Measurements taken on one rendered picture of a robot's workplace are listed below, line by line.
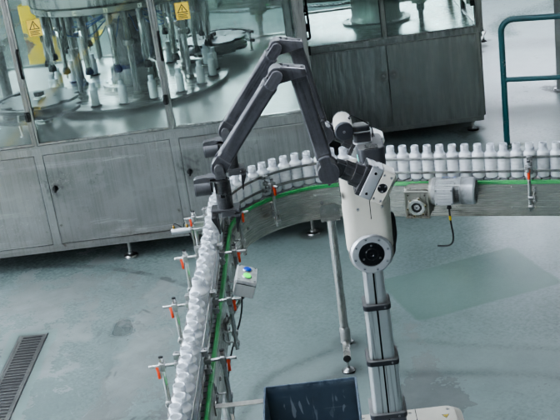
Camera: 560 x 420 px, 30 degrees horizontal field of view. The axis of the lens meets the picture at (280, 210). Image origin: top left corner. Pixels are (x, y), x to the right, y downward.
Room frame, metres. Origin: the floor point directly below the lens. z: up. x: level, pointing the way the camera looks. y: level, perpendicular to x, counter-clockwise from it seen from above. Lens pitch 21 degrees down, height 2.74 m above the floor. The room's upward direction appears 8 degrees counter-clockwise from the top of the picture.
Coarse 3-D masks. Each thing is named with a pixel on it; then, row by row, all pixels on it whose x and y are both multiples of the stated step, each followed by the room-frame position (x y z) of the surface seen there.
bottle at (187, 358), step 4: (184, 356) 2.98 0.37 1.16; (188, 356) 2.98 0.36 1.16; (184, 360) 2.95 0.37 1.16; (188, 360) 2.95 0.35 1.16; (192, 360) 2.97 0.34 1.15; (188, 364) 2.95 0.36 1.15; (192, 364) 2.96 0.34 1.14; (192, 368) 2.95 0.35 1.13; (196, 368) 2.96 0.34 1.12; (192, 372) 2.94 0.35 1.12; (196, 372) 2.95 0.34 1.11; (196, 376) 2.95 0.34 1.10; (196, 380) 2.95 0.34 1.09; (200, 384) 2.96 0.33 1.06; (200, 388) 2.96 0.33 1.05; (200, 392) 2.95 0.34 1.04
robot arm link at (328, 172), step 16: (272, 64) 3.51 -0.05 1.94; (288, 64) 3.49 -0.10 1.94; (288, 80) 3.44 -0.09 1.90; (304, 80) 3.44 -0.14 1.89; (304, 96) 3.45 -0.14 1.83; (304, 112) 3.45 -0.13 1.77; (320, 128) 3.44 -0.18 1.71; (320, 144) 3.44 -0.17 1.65; (320, 160) 3.41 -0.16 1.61; (320, 176) 3.41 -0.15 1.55; (336, 176) 3.41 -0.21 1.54
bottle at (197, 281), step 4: (196, 276) 3.51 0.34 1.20; (192, 280) 3.48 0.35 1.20; (196, 280) 3.48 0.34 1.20; (200, 280) 3.49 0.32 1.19; (192, 284) 3.49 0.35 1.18; (196, 284) 3.48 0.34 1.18; (200, 284) 3.48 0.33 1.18; (192, 288) 3.49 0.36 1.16; (196, 288) 3.48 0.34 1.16; (200, 288) 3.48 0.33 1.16; (204, 288) 3.49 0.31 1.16; (200, 292) 3.47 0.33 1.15; (204, 292) 3.47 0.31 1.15; (204, 296) 3.47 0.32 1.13; (208, 296) 3.49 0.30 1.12; (204, 300) 3.47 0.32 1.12; (208, 312) 3.48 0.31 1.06; (208, 316) 3.48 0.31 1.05
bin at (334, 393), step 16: (288, 384) 3.08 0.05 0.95; (304, 384) 3.07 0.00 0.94; (320, 384) 3.07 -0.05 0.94; (336, 384) 3.07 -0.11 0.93; (352, 384) 3.06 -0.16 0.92; (256, 400) 3.04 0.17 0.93; (272, 400) 3.08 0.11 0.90; (288, 400) 3.07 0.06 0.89; (304, 400) 3.07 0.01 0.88; (320, 400) 3.07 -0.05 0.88; (336, 400) 3.07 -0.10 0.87; (352, 400) 3.06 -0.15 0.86; (272, 416) 3.08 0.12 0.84; (288, 416) 3.07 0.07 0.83; (304, 416) 3.07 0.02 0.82; (320, 416) 3.07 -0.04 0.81; (336, 416) 3.07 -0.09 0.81; (352, 416) 3.06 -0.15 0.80
